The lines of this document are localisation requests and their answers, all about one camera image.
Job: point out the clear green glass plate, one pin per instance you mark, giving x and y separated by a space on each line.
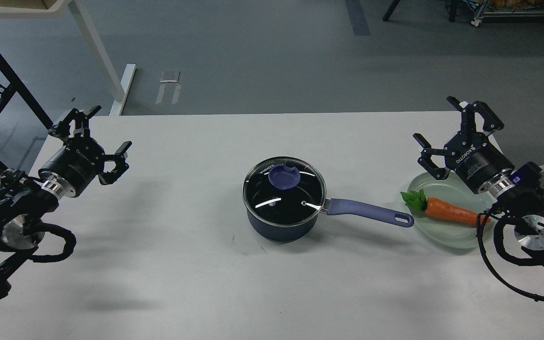
449 233

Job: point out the wheeled cart in background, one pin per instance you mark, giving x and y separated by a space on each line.
508 11

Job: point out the blue saucepan with handle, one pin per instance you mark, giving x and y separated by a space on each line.
331 206

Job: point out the orange toy carrot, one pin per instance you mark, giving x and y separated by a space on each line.
434 207

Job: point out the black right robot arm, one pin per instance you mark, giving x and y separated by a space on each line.
518 234

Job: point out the glass pot lid blue knob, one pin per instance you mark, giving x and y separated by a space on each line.
284 191

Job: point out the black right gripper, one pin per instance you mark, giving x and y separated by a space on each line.
477 163

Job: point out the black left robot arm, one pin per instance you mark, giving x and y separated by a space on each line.
24 199

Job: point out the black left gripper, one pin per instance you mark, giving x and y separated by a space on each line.
78 162

